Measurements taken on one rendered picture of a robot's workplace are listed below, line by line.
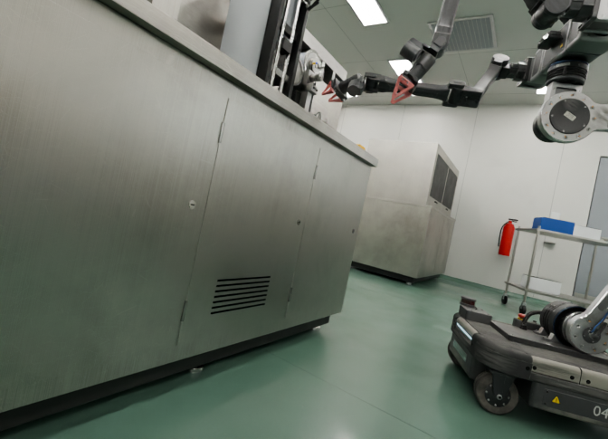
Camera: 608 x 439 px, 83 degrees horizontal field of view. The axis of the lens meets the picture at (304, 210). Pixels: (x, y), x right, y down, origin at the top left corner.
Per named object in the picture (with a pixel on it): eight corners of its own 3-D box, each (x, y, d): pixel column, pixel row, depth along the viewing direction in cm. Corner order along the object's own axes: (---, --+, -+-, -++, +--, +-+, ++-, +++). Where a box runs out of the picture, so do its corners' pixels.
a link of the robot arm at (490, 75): (474, 115, 151) (483, 94, 144) (444, 105, 157) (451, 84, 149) (503, 76, 175) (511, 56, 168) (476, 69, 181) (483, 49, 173)
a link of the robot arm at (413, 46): (448, 39, 122) (442, 51, 130) (422, 20, 124) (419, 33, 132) (425, 65, 123) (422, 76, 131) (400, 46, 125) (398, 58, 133)
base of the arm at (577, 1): (597, 17, 114) (604, -17, 114) (570, 15, 115) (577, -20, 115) (581, 33, 123) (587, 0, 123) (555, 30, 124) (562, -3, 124)
